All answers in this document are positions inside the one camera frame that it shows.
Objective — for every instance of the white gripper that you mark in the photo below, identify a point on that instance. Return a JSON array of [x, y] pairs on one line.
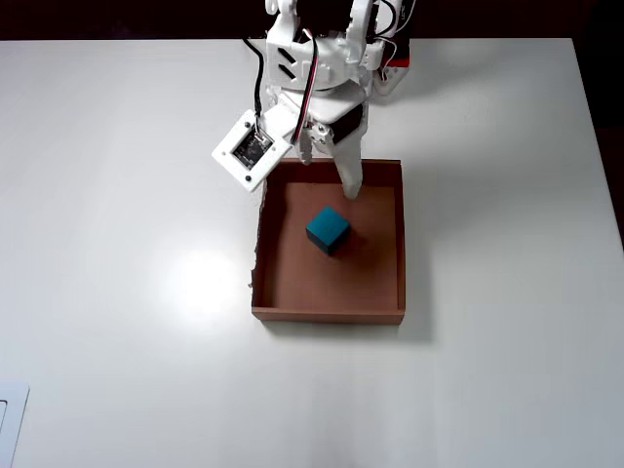
[[347, 158]]

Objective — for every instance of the blue cube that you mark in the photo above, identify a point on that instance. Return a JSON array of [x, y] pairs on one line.
[[327, 226]]

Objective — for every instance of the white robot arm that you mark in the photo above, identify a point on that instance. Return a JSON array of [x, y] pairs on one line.
[[287, 63]]

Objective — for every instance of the brown cardboard box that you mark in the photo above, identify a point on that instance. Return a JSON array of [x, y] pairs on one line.
[[292, 273]]

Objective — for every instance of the red black table clamp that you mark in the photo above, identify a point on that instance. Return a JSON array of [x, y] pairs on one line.
[[401, 62]]

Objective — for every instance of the white flat pad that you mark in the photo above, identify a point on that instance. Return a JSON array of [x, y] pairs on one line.
[[17, 414]]

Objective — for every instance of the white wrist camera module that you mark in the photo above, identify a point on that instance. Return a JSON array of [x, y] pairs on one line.
[[248, 146]]

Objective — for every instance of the white red robot base mount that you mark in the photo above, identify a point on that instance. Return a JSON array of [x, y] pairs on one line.
[[390, 85]]

